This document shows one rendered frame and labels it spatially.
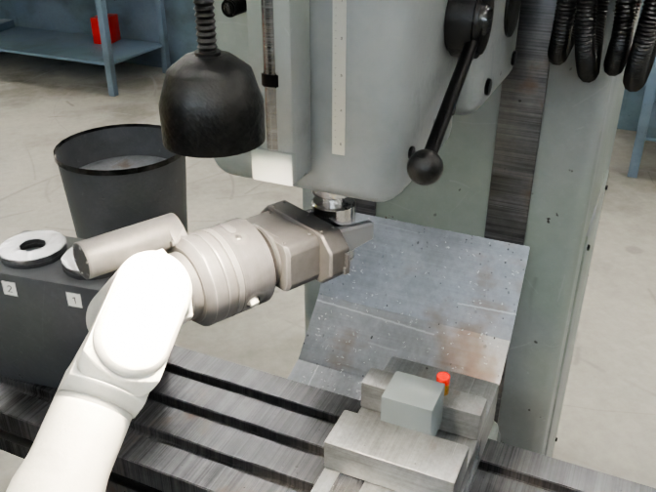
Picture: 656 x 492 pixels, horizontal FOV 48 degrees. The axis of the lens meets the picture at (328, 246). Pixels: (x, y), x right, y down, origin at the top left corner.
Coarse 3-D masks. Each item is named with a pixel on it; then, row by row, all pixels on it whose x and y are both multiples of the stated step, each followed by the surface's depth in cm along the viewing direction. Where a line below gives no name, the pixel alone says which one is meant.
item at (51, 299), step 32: (0, 256) 100; (32, 256) 100; (64, 256) 100; (0, 288) 100; (32, 288) 98; (64, 288) 96; (96, 288) 95; (0, 320) 103; (32, 320) 101; (64, 320) 99; (0, 352) 106; (32, 352) 104; (64, 352) 102
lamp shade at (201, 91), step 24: (168, 72) 49; (192, 72) 48; (216, 72) 48; (240, 72) 49; (168, 96) 49; (192, 96) 48; (216, 96) 48; (240, 96) 48; (168, 120) 49; (192, 120) 48; (216, 120) 48; (240, 120) 49; (264, 120) 51; (168, 144) 50; (192, 144) 49; (216, 144) 49; (240, 144) 49
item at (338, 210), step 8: (312, 200) 77; (320, 200) 77; (344, 200) 77; (352, 200) 77; (312, 208) 77; (320, 208) 76; (328, 208) 76; (336, 208) 76; (344, 208) 76; (352, 208) 76; (320, 216) 76; (328, 216) 76; (336, 216) 76; (344, 216) 76
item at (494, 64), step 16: (496, 0) 75; (512, 0) 80; (496, 16) 76; (512, 16) 82; (496, 32) 78; (512, 32) 84; (496, 48) 79; (512, 48) 88; (480, 64) 76; (496, 64) 81; (512, 64) 89; (480, 80) 76; (496, 80) 83; (464, 96) 77; (480, 96) 77; (464, 112) 78
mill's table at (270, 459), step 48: (0, 384) 109; (192, 384) 107; (240, 384) 107; (288, 384) 107; (0, 432) 104; (144, 432) 100; (192, 432) 98; (240, 432) 98; (288, 432) 98; (144, 480) 95; (192, 480) 91; (240, 480) 91; (288, 480) 92; (480, 480) 91; (528, 480) 92; (576, 480) 91; (624, 480) 91
